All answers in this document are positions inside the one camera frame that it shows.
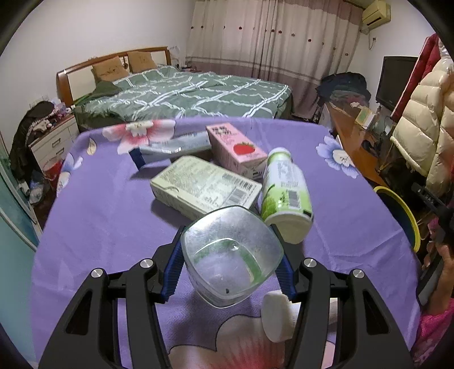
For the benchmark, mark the dark green cloth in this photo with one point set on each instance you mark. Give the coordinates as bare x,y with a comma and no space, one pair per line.
106,88

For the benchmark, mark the blue toothpaste box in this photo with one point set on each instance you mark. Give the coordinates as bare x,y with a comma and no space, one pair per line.
177,145

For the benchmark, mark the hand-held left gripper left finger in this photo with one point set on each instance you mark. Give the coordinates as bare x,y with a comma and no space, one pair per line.
173,269

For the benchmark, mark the clear plastic cup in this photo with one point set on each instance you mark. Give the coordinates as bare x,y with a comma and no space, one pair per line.
230,255

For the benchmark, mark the blue plastic bag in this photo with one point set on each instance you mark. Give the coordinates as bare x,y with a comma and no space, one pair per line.
37,191

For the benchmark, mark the pile of folded clothes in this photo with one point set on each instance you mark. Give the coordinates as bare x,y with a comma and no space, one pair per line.
344,87

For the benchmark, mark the green labelled plastic bottle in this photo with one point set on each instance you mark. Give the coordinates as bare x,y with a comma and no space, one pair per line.
283,191

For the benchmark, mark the white nightstand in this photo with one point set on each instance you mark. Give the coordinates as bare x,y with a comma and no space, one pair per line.
53,142

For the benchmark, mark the frosted glass wardrobe door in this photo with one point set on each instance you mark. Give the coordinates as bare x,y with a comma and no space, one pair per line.
14,213

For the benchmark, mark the purple floral tablecloth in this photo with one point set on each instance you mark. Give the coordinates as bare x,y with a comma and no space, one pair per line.
106,213

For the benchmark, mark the dark red coat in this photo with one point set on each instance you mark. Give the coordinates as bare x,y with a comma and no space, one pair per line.
415,81

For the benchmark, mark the person's right forearm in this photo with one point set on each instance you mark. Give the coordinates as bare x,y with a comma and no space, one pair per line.
436,326

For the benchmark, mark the wooden dresser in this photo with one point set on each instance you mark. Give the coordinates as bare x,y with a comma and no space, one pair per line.
354,149

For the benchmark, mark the black television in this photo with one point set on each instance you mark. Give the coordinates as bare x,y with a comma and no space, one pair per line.
395,81

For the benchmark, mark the wooden bed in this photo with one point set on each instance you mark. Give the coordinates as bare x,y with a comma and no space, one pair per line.
81,80

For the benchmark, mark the white wall socket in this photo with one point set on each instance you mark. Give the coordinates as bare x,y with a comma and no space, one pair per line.
39,101

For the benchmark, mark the green checked duvet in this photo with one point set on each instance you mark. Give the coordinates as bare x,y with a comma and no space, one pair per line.
198,92

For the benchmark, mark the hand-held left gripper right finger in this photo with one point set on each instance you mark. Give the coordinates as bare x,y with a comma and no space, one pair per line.
285,280

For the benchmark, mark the yellow rimmed dark trash bin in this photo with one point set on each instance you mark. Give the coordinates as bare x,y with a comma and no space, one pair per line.
395,209

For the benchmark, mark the brown pillow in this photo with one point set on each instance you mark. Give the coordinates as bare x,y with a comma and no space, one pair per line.
142,62
108,72

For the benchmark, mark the small white bottle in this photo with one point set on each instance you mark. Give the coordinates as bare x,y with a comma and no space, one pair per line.
276,315

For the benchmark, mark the red bucket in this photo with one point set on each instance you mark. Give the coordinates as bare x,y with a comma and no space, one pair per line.
53,170

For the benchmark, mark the pink and cream curtain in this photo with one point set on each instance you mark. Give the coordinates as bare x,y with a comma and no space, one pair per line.
266,42

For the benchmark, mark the cream wall air conditioner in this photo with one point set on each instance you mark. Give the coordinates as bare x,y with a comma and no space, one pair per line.
376,14

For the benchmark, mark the pale green card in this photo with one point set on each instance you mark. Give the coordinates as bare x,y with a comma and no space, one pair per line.
364,117

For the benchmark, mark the dark clothes pile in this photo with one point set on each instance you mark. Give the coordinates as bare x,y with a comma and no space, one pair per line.
24,142

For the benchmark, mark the cream puffer jacket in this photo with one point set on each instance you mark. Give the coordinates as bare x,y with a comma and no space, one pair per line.
425,117

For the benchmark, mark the wooden bedside table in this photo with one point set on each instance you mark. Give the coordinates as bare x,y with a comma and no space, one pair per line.
186,68

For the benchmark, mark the pale green cardboard box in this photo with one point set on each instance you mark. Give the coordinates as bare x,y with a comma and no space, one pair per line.
202,184

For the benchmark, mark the pink strawberry milk carton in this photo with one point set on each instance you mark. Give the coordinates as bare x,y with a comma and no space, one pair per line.
230,149

